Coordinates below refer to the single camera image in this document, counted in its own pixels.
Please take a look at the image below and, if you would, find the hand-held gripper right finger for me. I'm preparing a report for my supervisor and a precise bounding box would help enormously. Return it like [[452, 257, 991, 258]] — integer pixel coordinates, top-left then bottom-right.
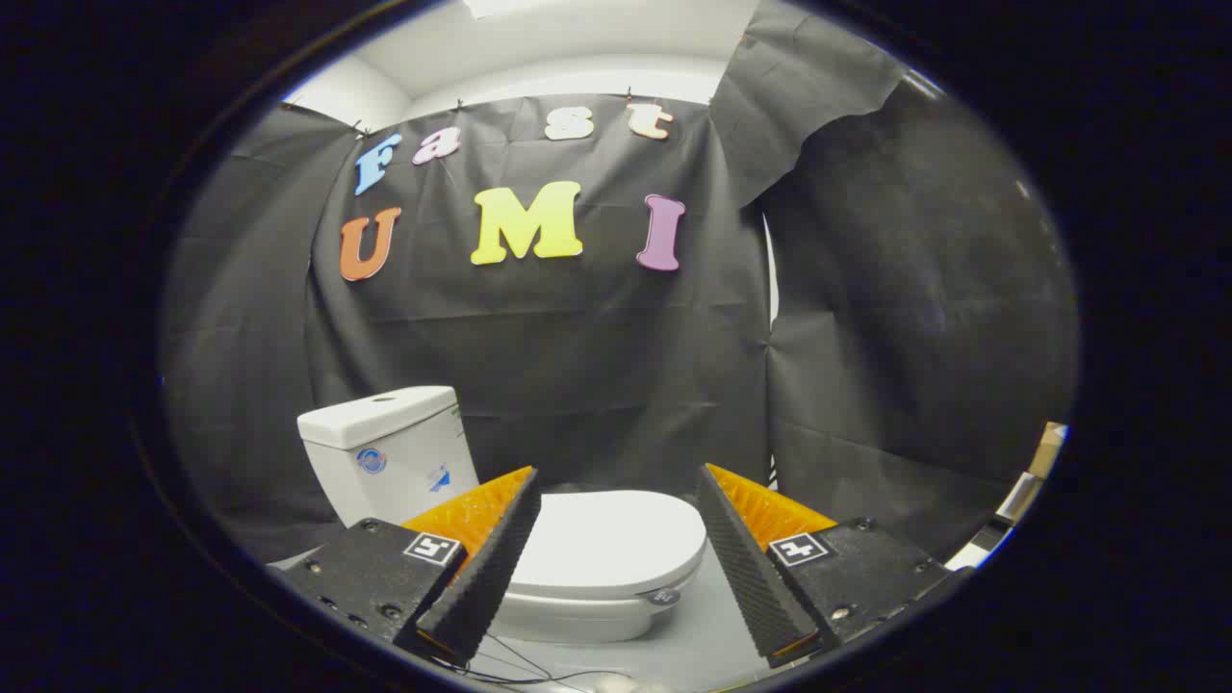
[[695, 463, 973, 670]]

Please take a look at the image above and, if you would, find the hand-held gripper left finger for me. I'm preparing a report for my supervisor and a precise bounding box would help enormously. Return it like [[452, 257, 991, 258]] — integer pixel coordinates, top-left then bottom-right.
[[274, 466, 542, 667]]

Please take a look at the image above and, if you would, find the white toilet lid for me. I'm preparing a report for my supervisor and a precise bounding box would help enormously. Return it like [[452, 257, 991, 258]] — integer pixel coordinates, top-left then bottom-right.
[[507, 490, 709, 603]]

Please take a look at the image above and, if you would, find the black backdrop cloth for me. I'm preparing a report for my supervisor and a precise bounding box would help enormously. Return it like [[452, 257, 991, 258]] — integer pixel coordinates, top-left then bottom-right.
[[162, 0, 1079, 569]]

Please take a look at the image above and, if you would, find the tan and white furniture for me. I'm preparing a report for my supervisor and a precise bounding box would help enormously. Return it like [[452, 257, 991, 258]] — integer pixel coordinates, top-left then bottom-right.
[[948, 421, 1069, 569]]

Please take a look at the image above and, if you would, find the thin black cable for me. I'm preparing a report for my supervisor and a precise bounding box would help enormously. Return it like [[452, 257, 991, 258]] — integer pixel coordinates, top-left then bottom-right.
[[433, 630, 617, 686]]

